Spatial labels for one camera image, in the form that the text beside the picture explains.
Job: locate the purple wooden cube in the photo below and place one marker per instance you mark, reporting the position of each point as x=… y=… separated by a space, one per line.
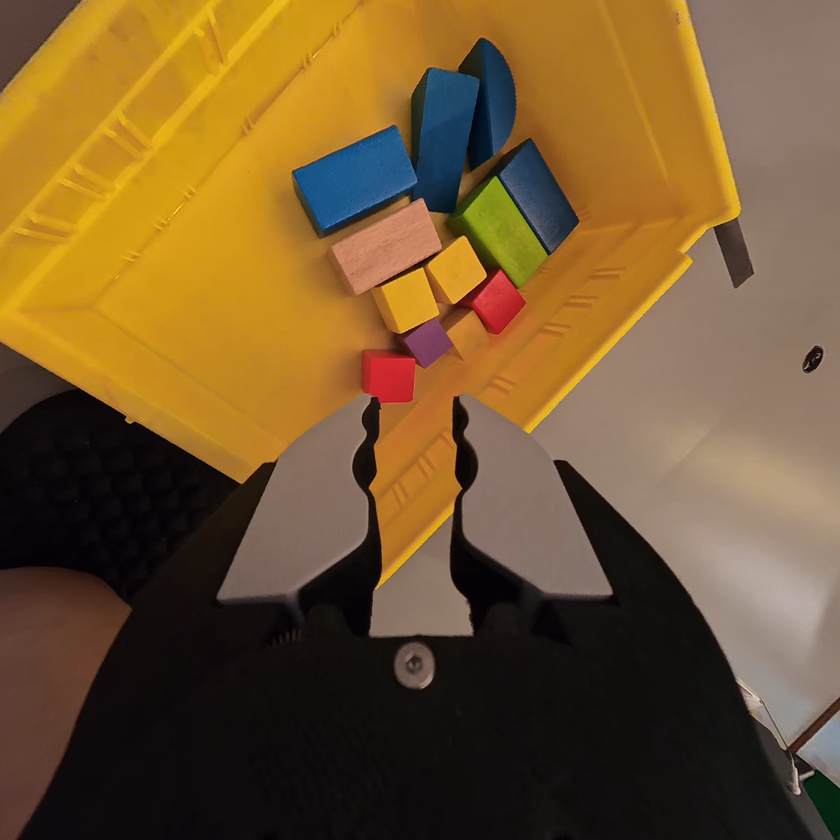
x=426 y=342

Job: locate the blue half-round wooden block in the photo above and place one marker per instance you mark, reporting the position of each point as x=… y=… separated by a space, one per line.
x=495 y=98

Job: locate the round table grommet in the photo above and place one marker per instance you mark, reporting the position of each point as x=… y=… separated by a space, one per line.
x=813 y=359

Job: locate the green wooden block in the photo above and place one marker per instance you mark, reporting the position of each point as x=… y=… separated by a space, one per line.
x=502 y=233

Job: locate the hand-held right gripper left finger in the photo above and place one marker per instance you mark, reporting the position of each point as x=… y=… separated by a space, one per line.
x=302 y=518

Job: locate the beige long wooden block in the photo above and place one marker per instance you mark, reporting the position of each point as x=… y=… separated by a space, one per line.
x=384 y=246

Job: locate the yellow plastic bin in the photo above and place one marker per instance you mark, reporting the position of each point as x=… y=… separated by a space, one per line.
x=164 y=262

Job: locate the blue rectangular wooden block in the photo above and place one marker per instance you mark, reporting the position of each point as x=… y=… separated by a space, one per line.
x=446 y=138
x=354 y=180
x=538 y=197

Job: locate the person's right forearm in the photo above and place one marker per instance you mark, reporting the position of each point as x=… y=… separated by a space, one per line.
x=46 y=689

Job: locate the red wooden cube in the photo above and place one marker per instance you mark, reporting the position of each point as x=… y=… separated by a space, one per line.
x=388 y=375
x=495 y=302

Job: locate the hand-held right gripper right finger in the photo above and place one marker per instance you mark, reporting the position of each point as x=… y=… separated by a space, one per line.
x=528 y=518

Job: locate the orange wooden cube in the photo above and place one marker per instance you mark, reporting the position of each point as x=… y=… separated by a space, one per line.
x=456 y=269
x=467 y=331
x=405 y=300

